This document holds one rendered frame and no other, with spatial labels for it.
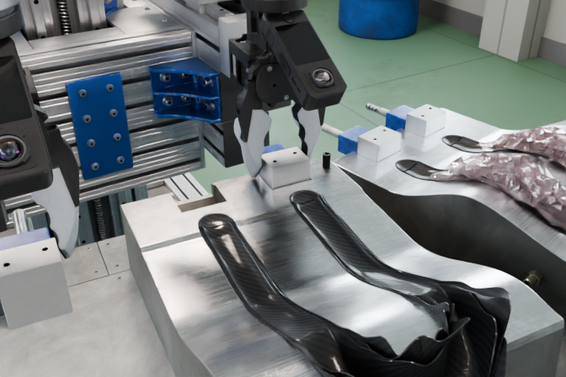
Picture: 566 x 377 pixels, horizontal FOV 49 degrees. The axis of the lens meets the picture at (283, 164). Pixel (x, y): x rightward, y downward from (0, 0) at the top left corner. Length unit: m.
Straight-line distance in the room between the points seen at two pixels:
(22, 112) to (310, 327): 0.27
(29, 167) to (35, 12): 0.71
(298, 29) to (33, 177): 0.34
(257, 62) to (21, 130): 0.31
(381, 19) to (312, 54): 3.39
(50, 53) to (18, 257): 0.53
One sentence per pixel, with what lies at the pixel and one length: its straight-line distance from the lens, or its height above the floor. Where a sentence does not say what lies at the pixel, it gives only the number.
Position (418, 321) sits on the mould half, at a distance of 0.49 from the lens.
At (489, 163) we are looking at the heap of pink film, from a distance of 0.77.
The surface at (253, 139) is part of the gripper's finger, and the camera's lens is 0.70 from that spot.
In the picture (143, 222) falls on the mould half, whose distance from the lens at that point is 0.68.
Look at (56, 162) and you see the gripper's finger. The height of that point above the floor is 1.04.
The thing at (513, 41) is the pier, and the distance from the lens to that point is 3.89.
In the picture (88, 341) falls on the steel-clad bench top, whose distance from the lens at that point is 0.69.
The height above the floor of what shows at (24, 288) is 0.94.
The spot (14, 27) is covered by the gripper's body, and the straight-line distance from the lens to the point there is 0.47.
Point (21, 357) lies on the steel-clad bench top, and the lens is 0.69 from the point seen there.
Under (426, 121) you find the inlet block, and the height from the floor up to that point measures 0.88.
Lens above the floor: 1.27
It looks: 30 degrees down
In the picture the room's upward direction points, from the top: straight up
